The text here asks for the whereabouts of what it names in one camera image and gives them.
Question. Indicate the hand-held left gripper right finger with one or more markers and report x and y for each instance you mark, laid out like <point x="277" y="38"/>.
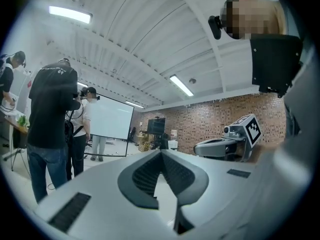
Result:
<point x="215" y="179"/>

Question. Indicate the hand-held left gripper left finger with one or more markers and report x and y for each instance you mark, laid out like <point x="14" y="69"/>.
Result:
<point x="105" y="184"/>

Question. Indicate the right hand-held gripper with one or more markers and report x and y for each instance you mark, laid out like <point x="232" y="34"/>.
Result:
<point x="240" y="139"/>

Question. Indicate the white water dispenser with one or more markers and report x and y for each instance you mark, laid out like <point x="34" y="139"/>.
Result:
<point x="173" y="141"/>

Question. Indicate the stack of cardboard boxes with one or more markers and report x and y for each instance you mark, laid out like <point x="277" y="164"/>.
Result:
<point x="145" y="144"/>

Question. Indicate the white projection screen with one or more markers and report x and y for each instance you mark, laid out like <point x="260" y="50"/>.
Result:
<point x="112" y="119"/>

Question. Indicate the black monitor on stand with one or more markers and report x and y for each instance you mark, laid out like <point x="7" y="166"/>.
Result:
<point x="156" y="126"/>

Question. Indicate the long ceiling light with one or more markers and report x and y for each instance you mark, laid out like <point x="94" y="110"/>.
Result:
<point x="135" y="104"/>
<point x="70" y="14"/>
<point x="82" y="84"/>
<point x="181" y="85"/>

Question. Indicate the green potted plant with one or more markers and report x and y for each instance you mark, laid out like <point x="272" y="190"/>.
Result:
<point x="23" y="121"/>

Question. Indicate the wooden side table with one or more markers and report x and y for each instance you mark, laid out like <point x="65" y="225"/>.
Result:
<point x="17" y="128"/>

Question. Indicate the person's head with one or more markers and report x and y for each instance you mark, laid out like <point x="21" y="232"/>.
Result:
<point x="260" y="14"/>

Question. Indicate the black head-worn camera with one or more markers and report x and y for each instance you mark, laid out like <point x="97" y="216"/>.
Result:
<point x="215" y="27"/>

